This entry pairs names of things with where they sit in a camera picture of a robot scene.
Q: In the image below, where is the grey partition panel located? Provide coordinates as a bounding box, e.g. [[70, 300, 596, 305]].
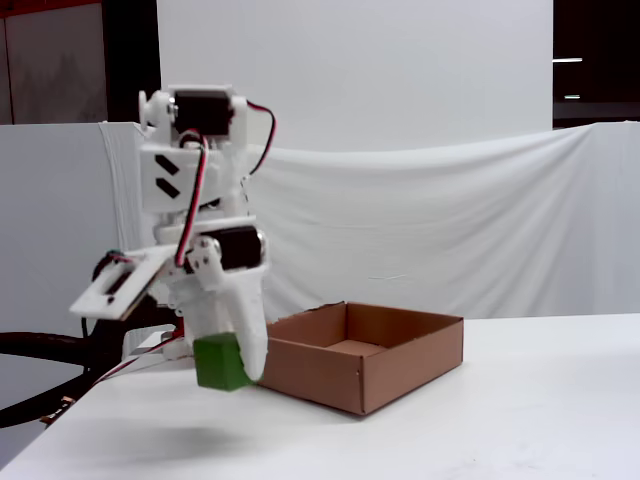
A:
[[0, 122, 124, 351]]

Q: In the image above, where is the brown cardboard box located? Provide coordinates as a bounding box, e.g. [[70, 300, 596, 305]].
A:
[[257, 300, 465, 416]]

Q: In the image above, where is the black chair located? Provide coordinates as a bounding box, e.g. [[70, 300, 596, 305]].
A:
[[0, 314, 174, 429]]

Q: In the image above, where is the green cube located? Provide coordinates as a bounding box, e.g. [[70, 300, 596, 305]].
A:
[[193, 332, 259, 392]]

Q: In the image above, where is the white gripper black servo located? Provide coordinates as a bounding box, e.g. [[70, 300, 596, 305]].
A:
[[167, 215, 271, 384]]

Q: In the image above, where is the white backdrop board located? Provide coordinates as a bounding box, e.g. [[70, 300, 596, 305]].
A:
[[156, 0, 555, 154]]

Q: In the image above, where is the red white black servo cable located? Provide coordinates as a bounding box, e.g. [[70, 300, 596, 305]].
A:
[[92, 337, 184, 386], [174, 128, 211, 269], [244, 99, 278, 177]]

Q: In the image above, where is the white draped cloth sheet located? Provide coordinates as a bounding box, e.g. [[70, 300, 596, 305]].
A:
[[98, 119, 640, 332]]

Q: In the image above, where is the white five-joint robot arm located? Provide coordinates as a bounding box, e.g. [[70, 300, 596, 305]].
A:
[[137, 83, 277, 360]]

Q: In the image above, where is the brown cabinet door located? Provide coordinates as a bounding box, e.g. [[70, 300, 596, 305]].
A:
[[0, 4, 109, 126]]

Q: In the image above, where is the small brown table clamp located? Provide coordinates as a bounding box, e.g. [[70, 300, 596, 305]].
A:
[[39, 394, 76, 426]]

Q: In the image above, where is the white wrist camera mount plate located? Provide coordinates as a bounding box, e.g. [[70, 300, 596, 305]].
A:
[[68, 247, 175, 321]]

